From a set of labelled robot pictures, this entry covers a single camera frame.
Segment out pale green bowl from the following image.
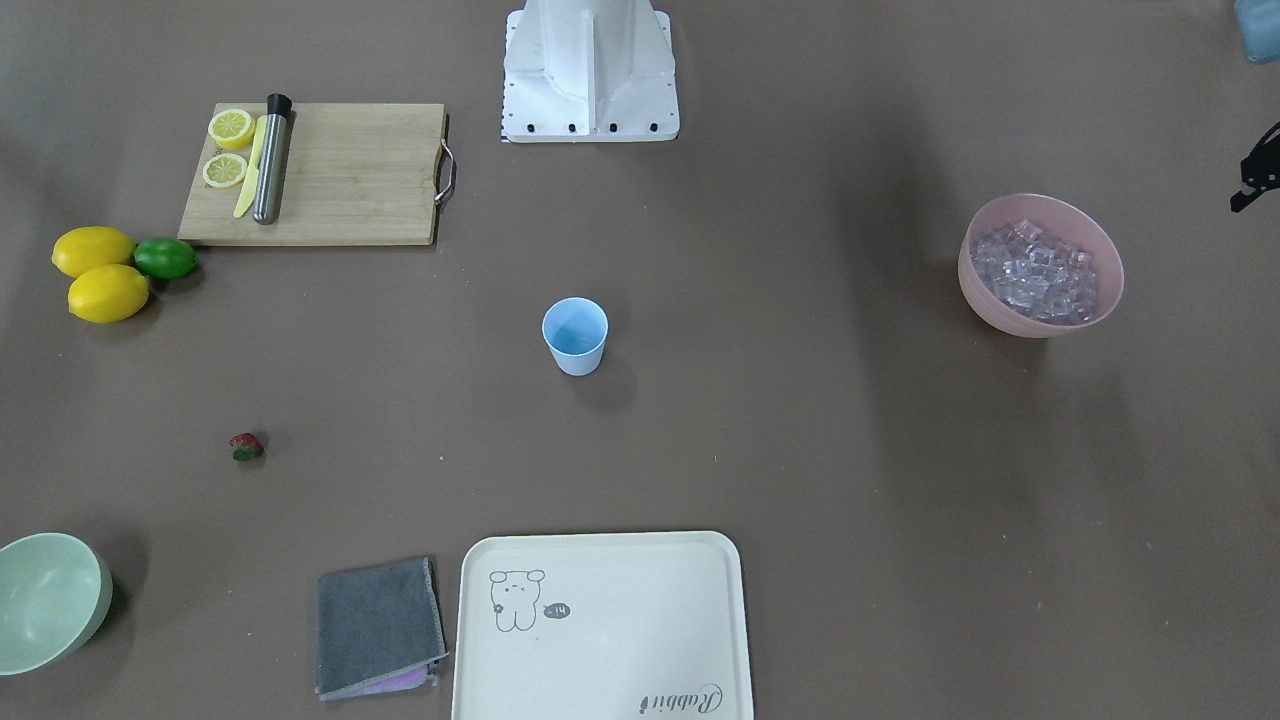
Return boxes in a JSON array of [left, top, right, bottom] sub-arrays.
[[1, 532, 114, 676]]

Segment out bamboo cutting board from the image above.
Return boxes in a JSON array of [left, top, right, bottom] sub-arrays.
[[177, 102, 456, 247]]

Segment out lemon half slice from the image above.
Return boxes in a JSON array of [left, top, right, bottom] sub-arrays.
[[207, 108, 257, 150], [201, 152, 250, 190]]

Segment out grey folded cloth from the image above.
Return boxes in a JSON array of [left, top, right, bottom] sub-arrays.
[[315, 556, 448, 702]]

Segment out pile of clear ice cubes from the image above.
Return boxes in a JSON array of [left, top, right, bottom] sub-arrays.
[[968, 218, 1100, 325]]

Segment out green lime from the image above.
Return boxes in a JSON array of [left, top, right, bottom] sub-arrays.
[[132, 237, 198, 281]]

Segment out light blue plastic cup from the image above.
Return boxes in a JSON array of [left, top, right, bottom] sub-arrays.
[[541, 297, 609, 377]]

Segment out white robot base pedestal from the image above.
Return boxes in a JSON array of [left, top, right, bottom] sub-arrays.
[[500, 1, 681, 143]]

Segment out lower whole yellow lemon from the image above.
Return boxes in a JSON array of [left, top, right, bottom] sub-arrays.
[[67, 264, 150, 324]]

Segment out cream rabbit serving tray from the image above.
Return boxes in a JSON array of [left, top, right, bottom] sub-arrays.
[[452, 530, 756, 719]]

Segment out pink bowl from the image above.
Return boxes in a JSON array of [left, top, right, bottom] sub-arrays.
[[957, 193, 1125, 340]]

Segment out red strawberry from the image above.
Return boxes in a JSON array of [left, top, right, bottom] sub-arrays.
[[228, 432, 265, 462]]

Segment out lower lemon half slice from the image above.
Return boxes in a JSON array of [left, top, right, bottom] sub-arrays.
[[201, 152, 250, 190]]

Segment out upper lemon half slice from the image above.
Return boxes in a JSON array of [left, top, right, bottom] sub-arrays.
[[207, 108, 257, 150]]

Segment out whole yellow lemon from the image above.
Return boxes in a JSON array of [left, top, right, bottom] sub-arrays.
[[67, 264, 150, 324], [50, 225, 136, 279]]

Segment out upper whole yellow lemon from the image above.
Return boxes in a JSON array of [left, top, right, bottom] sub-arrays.
[[50, 225, 136, 279]]

